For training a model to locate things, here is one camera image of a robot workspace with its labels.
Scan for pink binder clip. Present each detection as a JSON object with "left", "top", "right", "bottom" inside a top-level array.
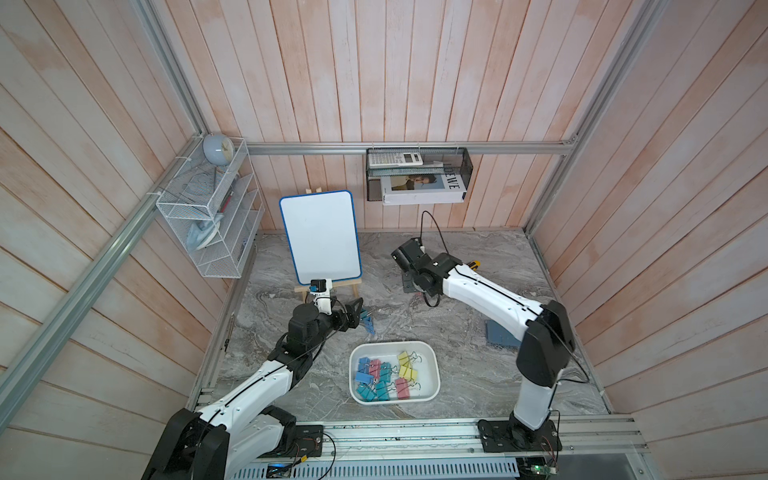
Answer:
[
  {"left": 368, "top": 359, "right": 382, "bottom": 381},
  {"left": 395, "top": 378, "right": 421, "bottom": 400}
]

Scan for small blue binder clip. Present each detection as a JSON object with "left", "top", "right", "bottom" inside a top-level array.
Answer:
[{"left": 354, "top": 371, "right": 375, "bottom": 385}]

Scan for small teal binder clip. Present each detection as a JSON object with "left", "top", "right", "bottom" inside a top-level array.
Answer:
[{"left": 379, "top": 362, "right": 393, "bottom": 384}]

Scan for yellow binder clip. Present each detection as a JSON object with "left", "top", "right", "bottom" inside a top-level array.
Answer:
[
  {"left": 399, "top": 365, "right": 418, "bottom": 381},
  {"left": 398, "top": 351, "right": 423, "bottom": 367}
]

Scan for large teal binder clip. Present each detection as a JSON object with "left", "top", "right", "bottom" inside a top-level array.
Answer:
[{"left": 373, "top": 381, "right": 390, "bottom": 401}]

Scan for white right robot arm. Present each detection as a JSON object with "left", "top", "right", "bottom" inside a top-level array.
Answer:
[{"left": 391, "top": 237, "right": 576, "bottom": 435}]

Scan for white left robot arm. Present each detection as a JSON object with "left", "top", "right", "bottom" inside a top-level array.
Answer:
[{"left": 142, "top": 297, "right": 364, "bottom": 479}]

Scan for white plastic storage box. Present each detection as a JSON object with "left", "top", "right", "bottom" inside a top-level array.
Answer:
[{"left": 348, "top": 341, "right": 441, "bottom": 405}]

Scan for white book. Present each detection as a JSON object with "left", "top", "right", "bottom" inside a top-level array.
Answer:
[{"left": 381, "top": 174, "right": 467, "bottom": 205}]

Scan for blue framed whiteboard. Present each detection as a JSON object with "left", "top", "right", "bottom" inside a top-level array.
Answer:
[{"left": 278, "top": 190, "right": 364, "bottom": 287}]

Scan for white calculator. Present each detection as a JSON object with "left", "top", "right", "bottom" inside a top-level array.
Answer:
[{"left": 368, "top": 151, "right": 423, "bottom": 169}]

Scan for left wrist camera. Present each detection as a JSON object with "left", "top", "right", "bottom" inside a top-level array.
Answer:
[{"left": 308, "top": 279, "right": 332, "bottom": 300}]

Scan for black mesh wall basket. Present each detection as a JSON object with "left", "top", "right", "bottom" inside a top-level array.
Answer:
[{"left": 365, "top": 147, "right": 473, "bottom": 206}]

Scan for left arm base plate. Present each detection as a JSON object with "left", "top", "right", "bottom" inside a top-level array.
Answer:
[{"left": 260, "top": 424, "right": 324, "bottom": 459}]

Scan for white wire shelf rack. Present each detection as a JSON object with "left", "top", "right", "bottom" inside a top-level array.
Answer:
[{"left": 156, "top": 137, "right": 266, "bottom": 279}]

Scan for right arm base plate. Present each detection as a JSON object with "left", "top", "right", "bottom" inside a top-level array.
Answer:
[{"left": 477, "top": 416, "right": 562, "bottom": 454}]

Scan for aluminium rail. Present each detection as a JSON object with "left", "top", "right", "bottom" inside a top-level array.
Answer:
[{"left": 197, "top": 413, "right": 649, "bottom": 463}]

